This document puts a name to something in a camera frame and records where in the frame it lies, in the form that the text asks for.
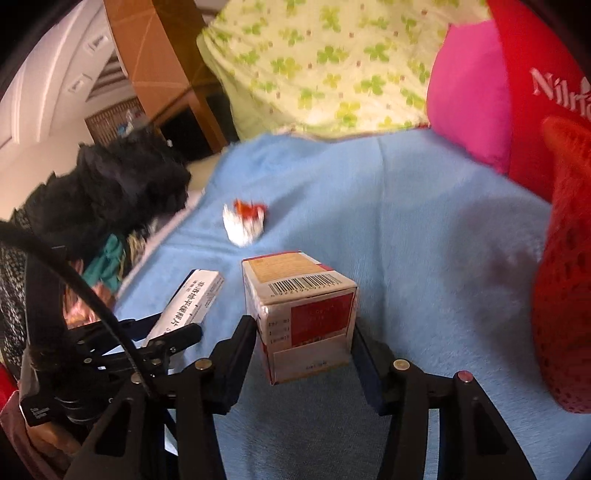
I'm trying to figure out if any blue bed blanket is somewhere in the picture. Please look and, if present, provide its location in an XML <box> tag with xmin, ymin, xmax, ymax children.
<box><xmin>115</xmin><ymin>129</ymin><xmax>590</xmax><ymax>479</ymax></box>

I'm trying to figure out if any green clover patterned quilt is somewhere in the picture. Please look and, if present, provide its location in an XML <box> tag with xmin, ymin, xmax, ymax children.
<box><xmin>197</xmin><ymin>0</ymin><xmax>492</xmax><ymax>140</ymax></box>

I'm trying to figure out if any teal cloth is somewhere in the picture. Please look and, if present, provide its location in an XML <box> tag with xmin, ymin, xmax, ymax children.
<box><xmin>82</xmin><ymin>234</ymin><xmax>125</xmax><ymax>294</ymax></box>

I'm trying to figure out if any orange white wrapper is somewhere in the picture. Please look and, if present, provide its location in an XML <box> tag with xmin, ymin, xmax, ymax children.
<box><xmin>222</xmin><ymin>199</ymin><xmax>267</xmax><ymax>248</ymax></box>

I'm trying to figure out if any brown wooden cabinet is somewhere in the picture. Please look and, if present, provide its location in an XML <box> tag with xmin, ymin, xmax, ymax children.
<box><xmin>103</xmin><ymin>0</ymin><xmax>228</xmax><ymax>153</ymax></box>

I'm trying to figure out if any black white dotted garment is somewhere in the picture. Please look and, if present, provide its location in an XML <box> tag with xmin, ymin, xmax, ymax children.
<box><xmin>1</xmin><ymin>243</ymin><xmax>27</xmax><ymax>379</ymax></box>

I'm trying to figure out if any red Nilrich shopping bag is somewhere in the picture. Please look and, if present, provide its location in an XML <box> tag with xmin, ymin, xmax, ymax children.
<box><xmin>489</xmin><ymin>0</ymin><xmax>590</xmax><ymax>201</ymax></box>

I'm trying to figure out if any orange white carton box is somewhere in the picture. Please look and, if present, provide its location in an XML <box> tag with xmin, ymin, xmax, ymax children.
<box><xmin>242</xmin><ymin>251</ymin><xmax>358</xmax><ymax>385</ymax></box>

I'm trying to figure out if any red plastic mesh basket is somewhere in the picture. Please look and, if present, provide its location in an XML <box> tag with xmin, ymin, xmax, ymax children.
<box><xmin>531</xmin><ymin>118</ymin><xmax>590</xmax><ymax>414</ymax></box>

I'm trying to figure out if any long white medicine box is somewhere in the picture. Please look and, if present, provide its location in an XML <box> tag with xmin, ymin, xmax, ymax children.
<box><xmin>143</xmin><ymin>269</ymin><xmax>224</xmax><ymax>346</ymax></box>

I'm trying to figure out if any left hand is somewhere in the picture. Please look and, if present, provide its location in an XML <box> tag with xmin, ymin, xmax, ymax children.
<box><xmin>26</xmin><ymin>423</ymin><xmax>81</xmax><ymax>458</ymax></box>

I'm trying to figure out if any black cable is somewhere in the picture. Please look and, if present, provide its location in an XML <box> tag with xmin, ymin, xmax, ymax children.
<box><xmin>0</xmin><ymin>220</ymin><xmax>153</xmax><ymax>393</ymax></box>

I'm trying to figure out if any pink orange striped cloth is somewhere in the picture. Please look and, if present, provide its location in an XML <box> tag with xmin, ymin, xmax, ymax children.
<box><xmin>62</xmin><ymin>282</ymin><xmax>115</xmax><ymax>329</ymax></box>

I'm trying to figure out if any pink pillow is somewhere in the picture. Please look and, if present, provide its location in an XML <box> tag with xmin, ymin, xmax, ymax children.
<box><xmin>427</xmin><ymin>20</ymin><xmax>512</xmax><ymax>175</ymax></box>

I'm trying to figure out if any black fuzzy garment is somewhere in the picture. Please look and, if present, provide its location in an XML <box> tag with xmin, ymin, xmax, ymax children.
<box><xmin>23</xmin><ymin>128</ymin><xmax>191</xmax><ymax>260</ymax></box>

